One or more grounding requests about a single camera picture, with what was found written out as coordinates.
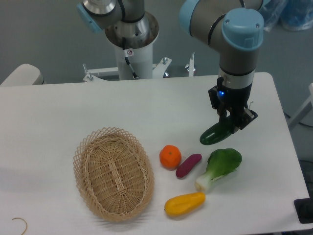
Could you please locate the blue plastic bag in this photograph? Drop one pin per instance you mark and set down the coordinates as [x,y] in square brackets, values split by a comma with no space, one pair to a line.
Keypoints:
[294,15]

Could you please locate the yellow mango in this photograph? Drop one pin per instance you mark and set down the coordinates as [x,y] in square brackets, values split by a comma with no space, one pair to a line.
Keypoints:
[184,204]

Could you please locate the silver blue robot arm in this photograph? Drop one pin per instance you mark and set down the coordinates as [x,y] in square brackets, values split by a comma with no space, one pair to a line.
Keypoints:
[233,28]

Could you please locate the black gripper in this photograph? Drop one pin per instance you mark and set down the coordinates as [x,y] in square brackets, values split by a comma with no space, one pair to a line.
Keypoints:
[232,102]

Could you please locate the white table leg frame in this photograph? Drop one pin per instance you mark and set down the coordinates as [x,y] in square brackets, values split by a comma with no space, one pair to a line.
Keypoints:
[302,111]

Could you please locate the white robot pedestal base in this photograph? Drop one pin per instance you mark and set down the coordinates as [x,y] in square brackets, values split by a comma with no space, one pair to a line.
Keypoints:
[133,47]

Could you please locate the white chair armrest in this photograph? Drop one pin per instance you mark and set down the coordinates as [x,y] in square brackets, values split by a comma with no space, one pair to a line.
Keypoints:
[24,75]

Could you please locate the green bok choy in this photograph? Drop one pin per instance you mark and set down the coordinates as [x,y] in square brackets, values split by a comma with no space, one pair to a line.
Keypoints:
[220,163]

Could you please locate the orange tangerine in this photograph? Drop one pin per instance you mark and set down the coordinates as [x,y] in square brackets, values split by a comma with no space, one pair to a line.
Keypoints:
[170,156]

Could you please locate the black device at table edge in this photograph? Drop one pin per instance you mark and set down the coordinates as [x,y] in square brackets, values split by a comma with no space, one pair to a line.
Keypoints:
[304,210]

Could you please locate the dark green cucumber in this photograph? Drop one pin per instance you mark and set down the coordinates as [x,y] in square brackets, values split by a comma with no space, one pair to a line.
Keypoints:
[217,132]

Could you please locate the woven wicker basket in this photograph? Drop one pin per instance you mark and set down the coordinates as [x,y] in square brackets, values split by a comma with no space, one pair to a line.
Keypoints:
[113,174]

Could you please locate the purple sweet potato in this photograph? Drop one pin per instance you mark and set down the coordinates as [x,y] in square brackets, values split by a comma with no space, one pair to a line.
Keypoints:
[185,168]

